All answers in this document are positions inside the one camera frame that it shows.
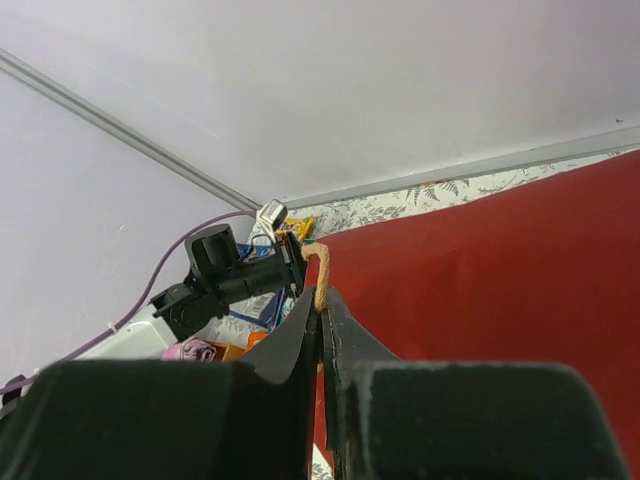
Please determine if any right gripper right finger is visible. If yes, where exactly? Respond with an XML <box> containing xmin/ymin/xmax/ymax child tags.
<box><xmin>322</xmin><ymin>290</ymin><xmax>631</xmax><ymax>479</ymax></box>

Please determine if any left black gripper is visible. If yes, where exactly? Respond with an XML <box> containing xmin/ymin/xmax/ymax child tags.
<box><xmin>227</xmin><ymin>234</ymin><xmax>305</xmax><ymax>303</ymax></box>

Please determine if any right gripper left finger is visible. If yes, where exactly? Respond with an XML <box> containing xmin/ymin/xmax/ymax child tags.
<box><xmin>1</xmin><ymin>289</ymin><xmax>316</xmax><ymax>479</ymax></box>

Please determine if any blue chips bag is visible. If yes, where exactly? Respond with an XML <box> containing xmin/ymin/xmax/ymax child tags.
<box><xmin>227</xmin><ymin>242</ymin><xmax>289</xmax><ymax>331</ymax></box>

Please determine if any green Fox's candy bag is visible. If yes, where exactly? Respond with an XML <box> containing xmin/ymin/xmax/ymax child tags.
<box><xmin>280</xmin><ymin>297</ymin><xmax>296</xmax><ymax>322</ymax></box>

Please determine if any orange candy bag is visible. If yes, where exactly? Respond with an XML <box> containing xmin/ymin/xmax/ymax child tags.
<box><xmin>222</xmin><ymin>332</ymin><xmax>268</xmax><ymax>362</ymax></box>

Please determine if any yellow M&M's candy pack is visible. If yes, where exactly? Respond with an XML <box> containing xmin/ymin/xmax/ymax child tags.
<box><xmin>277</xmin><ymin>215</ymin><xmax>315</xmax><ymax>242</ymax></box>

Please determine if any red paper bag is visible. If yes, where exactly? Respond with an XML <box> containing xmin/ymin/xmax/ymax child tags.
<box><xmin>324</xmin><ymin>152</ymin><xmax>639</xmax><ymax>472</ymax></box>

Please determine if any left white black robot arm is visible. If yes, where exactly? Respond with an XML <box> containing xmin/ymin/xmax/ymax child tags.
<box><xmin>63</xmin><ymin>224</ymin><xmax>306</xmax><ymax>361</ymax></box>

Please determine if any pink folded cloth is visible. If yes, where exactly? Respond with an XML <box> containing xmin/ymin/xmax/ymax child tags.
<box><xmin>161</xmin><ymin>337</ymin><xmax>222</xmax><ymax>362</ymax></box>

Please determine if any floral table mat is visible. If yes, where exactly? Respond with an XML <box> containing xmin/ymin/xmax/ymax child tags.
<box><xmin>288</xmin><ymin>148</ymin><xmax>639</xmax><ymax>239</ymax></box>

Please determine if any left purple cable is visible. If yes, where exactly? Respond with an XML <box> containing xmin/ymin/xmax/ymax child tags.
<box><xmin>0</xmin><ymin>209</ymin><xmax>259</xmax><ymax>396</ymax></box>

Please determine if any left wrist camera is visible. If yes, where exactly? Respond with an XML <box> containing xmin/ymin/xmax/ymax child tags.
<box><xmin>255</xmin><ymin>199</ymin><xmax>288</xmax><ymax>242</ymax></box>

